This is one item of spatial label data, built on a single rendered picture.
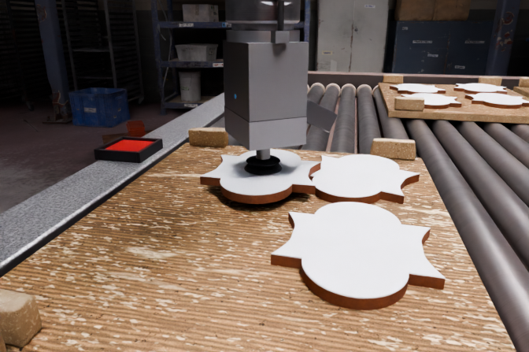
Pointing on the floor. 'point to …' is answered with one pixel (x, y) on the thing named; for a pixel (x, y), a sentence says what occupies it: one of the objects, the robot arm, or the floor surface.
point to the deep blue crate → (99, 106)
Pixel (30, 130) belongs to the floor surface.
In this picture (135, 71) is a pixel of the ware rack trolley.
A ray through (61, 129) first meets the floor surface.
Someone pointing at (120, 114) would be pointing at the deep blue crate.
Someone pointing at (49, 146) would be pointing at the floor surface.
